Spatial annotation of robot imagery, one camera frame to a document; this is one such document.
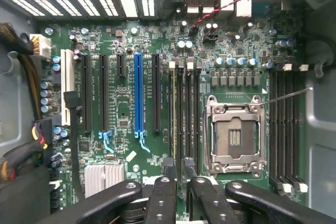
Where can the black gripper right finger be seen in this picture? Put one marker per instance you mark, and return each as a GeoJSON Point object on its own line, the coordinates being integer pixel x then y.
{"type": "Point", "coordinates": [207, 197]}

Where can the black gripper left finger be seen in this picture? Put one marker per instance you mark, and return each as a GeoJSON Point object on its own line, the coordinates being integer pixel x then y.
{"type": "Point", "coordinates": [164, 195]}

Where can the RAM module in slot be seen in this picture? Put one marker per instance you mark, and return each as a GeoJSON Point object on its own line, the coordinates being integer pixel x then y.
{"type": "Point", "coordinates": [170, 113]}

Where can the RAM stick with yellow edge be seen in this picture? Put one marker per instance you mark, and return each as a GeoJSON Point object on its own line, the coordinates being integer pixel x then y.
{"type": "Point", "coordinates": [173, 113]}

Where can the RAM slot with black latch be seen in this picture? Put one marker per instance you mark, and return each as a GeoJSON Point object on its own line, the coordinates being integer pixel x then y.
{"type": "Point", "coordinates": [197, 113]}
{"type": "Point", "coordinates": [289, 119]}
{"type": "Point", "coordinates": [273, 119]}
{"type": "Point", "coordinates": [180, 108]}

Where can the RAM slot with white latch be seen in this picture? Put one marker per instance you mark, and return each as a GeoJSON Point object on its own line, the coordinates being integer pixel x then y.
{"type": "Point", "coordinates": [296, 119]}
{"type": "Point", "coordinates": [281, 119]}
{"type": "Point", "coordinates": [189, 108]}

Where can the silver finned heat sink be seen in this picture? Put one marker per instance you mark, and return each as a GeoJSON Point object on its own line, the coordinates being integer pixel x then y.
{"type": "Point", "coordinates": [104, 180]}

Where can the silver CPU socket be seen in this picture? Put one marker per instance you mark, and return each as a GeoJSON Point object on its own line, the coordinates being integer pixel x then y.
{"type": "Point", "coordinates": [236, 134]}

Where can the long black expansion slot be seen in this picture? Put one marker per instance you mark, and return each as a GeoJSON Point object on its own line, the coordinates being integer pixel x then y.
{"type": "Point", "coordinates": [156, 93]}
{"type": "Point", "coordinates": [86, 93]}
{"type": "Point", "coordinates": [104, 93]}

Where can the green motherboard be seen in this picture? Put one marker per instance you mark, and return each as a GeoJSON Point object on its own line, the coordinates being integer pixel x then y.
{"type": "Point", "coordinates": [126, 98]}

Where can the blue expansion slot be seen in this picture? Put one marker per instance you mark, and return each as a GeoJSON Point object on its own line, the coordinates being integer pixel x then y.
{"type": "Point", "coordinates": [138, 93]}

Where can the grey metal PC case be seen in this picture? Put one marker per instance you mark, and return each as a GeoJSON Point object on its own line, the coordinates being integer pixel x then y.
{"type": "Point", "coordinates": [320, 134]}

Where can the thin metal locking lever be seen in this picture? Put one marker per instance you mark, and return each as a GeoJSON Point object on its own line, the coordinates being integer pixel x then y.
{"type": "Point", "coordinates": [288, 95]}

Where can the short black expansion slot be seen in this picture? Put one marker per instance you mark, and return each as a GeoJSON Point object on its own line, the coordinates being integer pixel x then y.
{"type": "Point", "coordinates": [121, 65]}

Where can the white expansion slot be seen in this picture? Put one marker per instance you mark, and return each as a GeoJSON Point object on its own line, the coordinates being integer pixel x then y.
{"type": "Point", "coordinates": [67, 77]}

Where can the white power connector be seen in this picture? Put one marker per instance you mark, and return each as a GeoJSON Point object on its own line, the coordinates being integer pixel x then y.
{"type": "Point", "coordinates": [40, 47]}

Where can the silver rear port block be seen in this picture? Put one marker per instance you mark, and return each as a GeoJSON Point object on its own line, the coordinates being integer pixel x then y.
{"type": "Point", "coordinates": [210, 5]}

